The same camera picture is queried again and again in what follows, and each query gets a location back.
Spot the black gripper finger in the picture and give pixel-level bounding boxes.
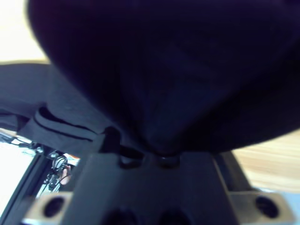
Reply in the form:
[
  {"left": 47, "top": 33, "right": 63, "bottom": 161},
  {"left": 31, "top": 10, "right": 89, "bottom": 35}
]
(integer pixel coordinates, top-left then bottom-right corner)
[
  {"left": 118, "top": 148, "right": 143, "bottom": 169},
  {"left": 156, "top": 152, "right": 181, "bottom": 168}
]

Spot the black Unitree polo shirt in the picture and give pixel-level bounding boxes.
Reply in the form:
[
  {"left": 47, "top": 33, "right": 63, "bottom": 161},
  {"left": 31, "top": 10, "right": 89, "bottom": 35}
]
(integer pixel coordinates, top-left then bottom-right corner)
[{"left": 0, "top": 0, "right": 300, "bottom": 158}]

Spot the white block with dark post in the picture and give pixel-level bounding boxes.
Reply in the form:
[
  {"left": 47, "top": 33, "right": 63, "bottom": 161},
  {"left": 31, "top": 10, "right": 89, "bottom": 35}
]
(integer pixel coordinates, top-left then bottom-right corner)
[{"left": 0, "top": 131, "right": 81, "bottom": 221}]

